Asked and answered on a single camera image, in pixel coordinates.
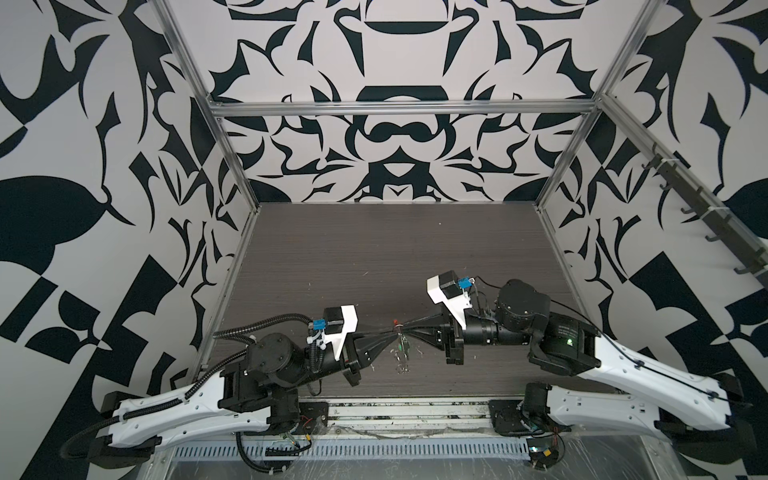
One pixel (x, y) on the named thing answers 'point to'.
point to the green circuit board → (542, 452)
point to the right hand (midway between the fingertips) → (407, 329)
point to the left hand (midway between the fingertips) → (394, 326)
